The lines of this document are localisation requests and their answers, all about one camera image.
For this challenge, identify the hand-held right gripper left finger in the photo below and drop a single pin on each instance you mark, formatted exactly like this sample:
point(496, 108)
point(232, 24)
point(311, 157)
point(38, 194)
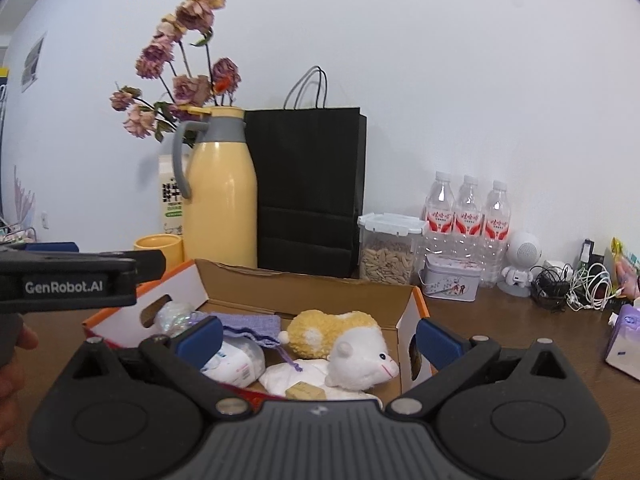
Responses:
point(200, 342)

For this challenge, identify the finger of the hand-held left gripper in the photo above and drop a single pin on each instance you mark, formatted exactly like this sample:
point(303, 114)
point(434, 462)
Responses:
point(50, 247)
point(147, 266)

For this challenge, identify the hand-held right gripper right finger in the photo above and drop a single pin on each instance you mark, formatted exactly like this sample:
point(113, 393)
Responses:
point(437, 342)

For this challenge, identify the iridescent ball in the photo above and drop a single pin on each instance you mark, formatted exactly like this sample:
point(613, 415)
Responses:
point(175, 317)

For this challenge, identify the white plastic pack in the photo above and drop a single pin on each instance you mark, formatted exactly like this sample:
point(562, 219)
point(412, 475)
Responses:
point(240, 362)

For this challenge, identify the purple fabric pouch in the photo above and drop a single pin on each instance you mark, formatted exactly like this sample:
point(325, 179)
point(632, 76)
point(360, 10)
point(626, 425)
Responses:
point(250, 327)

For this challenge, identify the yellow white plush hamster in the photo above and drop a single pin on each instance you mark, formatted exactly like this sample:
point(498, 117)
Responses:
point(350, 350)

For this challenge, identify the white cloth bag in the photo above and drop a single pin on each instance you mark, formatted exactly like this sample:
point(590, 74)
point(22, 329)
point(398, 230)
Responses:
point(300, 375)

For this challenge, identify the red cardboard box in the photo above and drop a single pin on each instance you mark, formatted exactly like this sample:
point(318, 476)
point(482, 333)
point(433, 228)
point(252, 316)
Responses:
point(300, 292)

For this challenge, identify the small wooden block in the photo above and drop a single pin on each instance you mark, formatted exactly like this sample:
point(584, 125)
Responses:
point(305, 391)

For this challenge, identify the person's left hand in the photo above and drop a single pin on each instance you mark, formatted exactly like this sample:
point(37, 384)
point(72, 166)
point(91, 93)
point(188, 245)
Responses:
point(12, 390)

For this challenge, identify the yellow mug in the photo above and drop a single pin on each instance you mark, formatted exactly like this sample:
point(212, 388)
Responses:
point(157, 252)

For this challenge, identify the grey printed tin box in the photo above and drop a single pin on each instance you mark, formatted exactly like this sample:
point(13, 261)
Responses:
point(450, 280)

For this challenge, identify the white milk carton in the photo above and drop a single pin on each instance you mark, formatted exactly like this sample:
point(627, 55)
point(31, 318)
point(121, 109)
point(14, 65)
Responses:
point(171, 200)

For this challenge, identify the yellow thermos jug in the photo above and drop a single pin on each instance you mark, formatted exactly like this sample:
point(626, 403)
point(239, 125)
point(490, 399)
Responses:
point(222, 200)

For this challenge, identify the clear snack container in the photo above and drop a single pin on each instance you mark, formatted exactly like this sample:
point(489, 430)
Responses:
point(387, 255)

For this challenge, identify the white robot toy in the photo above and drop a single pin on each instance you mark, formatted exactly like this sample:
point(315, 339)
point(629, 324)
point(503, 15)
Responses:
point(522, 260)

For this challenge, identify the clear water bottle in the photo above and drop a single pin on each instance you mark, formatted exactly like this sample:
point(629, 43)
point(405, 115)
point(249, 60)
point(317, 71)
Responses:
point(496, 230)
point(467, 217)
point(439, 215)

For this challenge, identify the small dark spray bottle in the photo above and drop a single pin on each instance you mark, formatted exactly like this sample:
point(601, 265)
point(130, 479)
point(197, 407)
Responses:
point(590, 252)

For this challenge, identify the black paper bag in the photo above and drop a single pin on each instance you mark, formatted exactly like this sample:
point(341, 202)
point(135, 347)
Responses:
point(310, 185)

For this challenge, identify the dried pink flower bouquet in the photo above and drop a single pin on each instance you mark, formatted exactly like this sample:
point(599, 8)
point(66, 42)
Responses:
point(192, 85)

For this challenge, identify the purple tissue pack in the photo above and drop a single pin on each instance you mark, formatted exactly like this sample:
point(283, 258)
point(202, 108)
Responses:
point(625, 340)

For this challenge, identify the colourful snack packet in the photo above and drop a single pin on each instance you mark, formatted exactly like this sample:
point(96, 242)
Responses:
point(627, 270)

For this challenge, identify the white wall outlet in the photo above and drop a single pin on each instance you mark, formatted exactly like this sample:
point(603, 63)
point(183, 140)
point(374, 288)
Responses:
point(46, 221)

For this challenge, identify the purple wall decal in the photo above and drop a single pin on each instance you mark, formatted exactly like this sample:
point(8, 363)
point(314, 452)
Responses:
point(24, 200)

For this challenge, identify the wall poster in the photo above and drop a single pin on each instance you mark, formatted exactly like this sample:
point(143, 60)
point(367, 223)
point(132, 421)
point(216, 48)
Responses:
point(32, 62)

